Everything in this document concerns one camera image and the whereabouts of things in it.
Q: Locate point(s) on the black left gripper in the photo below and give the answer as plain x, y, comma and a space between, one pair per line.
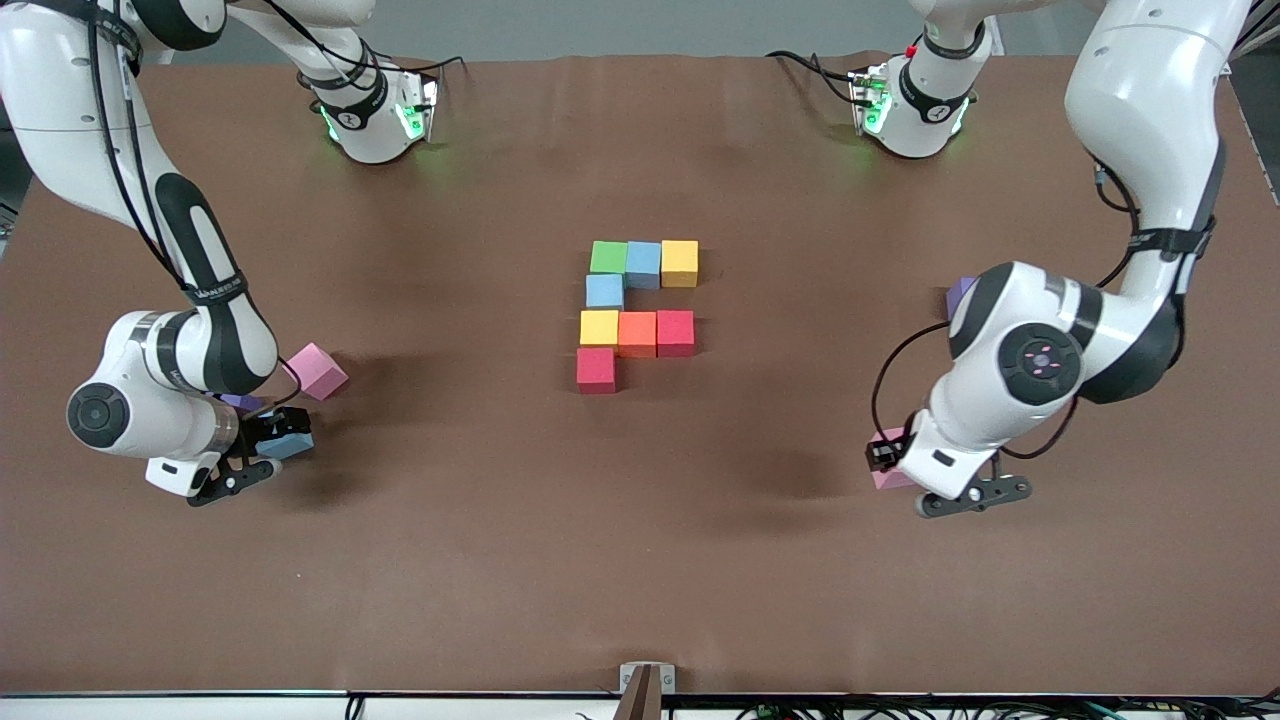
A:
885, 455

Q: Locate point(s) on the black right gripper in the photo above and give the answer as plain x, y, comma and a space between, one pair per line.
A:
262, 431

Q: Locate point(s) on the blue foam cube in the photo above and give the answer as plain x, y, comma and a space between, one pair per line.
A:
644, 266
290, 447
604, 291

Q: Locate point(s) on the pink foam cube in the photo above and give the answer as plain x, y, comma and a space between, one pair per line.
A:
320, 372
885, 480

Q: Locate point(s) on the red foam cube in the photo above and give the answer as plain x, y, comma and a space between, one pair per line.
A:
596, 370
676, 334

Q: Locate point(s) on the orange foam cube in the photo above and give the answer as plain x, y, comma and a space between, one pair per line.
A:
638, 335

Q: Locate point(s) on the yellow foam cube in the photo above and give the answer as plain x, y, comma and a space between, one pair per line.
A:
599, 328
680, 264

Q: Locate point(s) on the green foam cube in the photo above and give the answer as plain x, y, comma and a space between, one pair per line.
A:
608, 258

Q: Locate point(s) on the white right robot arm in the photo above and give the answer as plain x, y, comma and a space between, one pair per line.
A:
60, 120

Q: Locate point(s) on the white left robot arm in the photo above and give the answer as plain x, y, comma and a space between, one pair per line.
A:
1150, 100

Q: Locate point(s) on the purple foam cube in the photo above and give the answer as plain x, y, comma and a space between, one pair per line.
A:
958, 295
240, 402

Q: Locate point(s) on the brown table cover sheet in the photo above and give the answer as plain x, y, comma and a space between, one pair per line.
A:
640, 560

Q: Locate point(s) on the white table front rail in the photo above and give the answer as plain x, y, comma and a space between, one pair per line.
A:
150, 708

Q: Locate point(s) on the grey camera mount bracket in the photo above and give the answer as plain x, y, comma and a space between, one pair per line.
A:
645, 700

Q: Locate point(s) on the aluminium frame profile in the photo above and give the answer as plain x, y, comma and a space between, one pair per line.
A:
1265, 22

